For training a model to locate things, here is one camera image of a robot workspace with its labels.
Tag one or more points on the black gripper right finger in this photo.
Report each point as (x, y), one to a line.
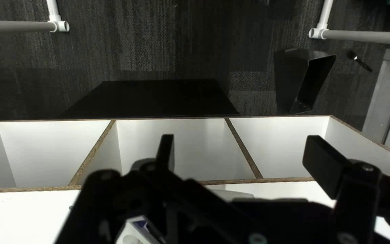
(358, 194)

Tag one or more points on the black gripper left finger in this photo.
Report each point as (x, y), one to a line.
(115, 203)

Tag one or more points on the black open box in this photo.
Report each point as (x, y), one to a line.
(301, 76)

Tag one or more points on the small black tool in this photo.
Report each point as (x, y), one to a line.
(357, 58)

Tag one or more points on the white metal rail right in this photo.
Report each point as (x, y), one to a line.
(366, 35)

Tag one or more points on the white metal rail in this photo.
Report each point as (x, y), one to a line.
(366, 35)
(20, 26)

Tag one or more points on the white metal rail left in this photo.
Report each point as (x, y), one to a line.
(20, 26)

